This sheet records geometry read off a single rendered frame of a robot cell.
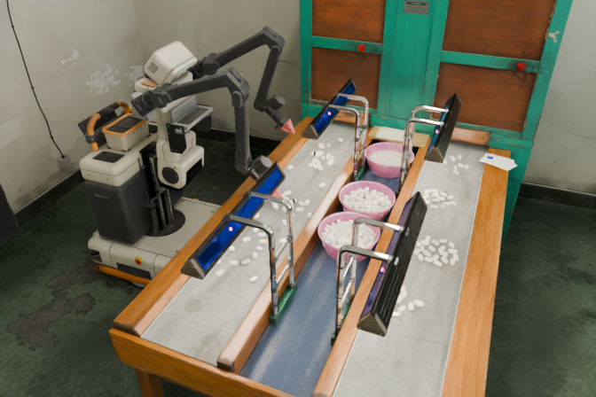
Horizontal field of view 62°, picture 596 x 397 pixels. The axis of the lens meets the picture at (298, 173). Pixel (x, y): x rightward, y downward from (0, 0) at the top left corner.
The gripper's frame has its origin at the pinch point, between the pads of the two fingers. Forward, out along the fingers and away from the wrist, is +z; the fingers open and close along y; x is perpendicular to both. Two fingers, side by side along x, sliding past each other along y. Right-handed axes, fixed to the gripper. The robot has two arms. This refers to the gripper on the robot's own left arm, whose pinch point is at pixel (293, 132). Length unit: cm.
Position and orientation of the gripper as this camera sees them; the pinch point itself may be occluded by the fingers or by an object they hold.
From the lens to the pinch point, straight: 271.7
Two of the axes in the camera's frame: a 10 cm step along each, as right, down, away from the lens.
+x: -5.9, 5.1, 6.2
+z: 7.1, 7.0, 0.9
